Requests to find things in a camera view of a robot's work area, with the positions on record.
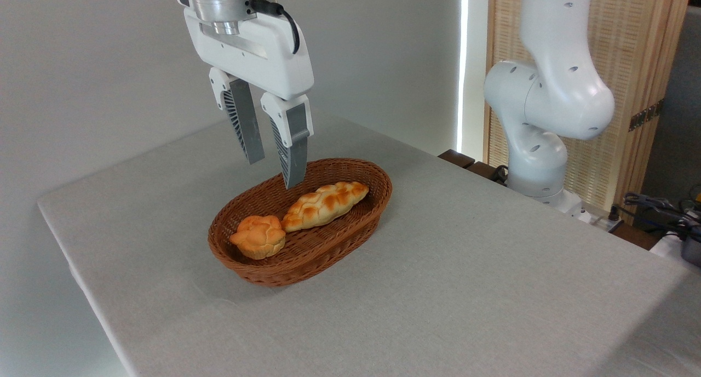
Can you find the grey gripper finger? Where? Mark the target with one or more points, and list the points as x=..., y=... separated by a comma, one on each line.
x=296, y=136
x=246, y=119

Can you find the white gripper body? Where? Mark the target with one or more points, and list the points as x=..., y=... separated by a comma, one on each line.
x=257, y=53

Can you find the round orange bread roll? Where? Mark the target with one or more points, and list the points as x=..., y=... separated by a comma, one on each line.
x=258, y=237

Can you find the long braided bread loaf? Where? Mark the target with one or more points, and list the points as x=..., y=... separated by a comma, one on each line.
x=323, y=204

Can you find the brown wicker basket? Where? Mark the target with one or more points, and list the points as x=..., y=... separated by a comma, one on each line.
x=306, y=251

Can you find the grey tablecloth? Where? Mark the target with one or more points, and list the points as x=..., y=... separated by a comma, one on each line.
x=465, y=289

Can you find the white power strip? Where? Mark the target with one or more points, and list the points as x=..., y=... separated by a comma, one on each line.
x=602, y=222

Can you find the dark metal screen hinge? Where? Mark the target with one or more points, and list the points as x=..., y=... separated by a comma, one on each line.
x=646, y=115

